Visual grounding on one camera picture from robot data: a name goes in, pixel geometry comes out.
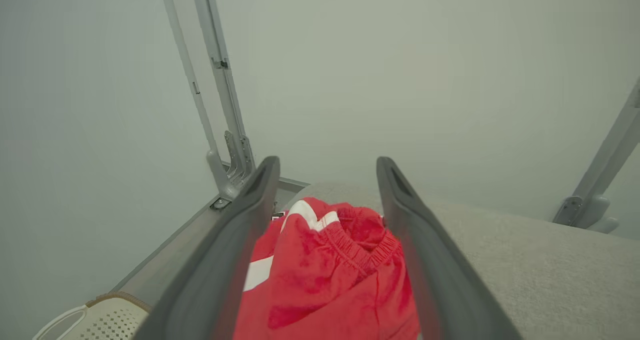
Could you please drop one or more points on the white perforated laundry basket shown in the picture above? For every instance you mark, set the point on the white perforated laundry basket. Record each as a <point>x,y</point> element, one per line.
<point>110,320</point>

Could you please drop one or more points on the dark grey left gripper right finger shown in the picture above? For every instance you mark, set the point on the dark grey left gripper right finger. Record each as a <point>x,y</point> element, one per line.
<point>440,275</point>

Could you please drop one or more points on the grey metal frame post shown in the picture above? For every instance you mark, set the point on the grey metal frame post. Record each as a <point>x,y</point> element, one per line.
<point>605,170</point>
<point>222,80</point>

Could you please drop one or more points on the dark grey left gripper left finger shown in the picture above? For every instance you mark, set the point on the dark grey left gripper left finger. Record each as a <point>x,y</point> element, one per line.
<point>225,260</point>

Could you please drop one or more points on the red shorts with white stripe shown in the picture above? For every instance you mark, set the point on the red shorts with white stripe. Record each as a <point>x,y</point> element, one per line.
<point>325,285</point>

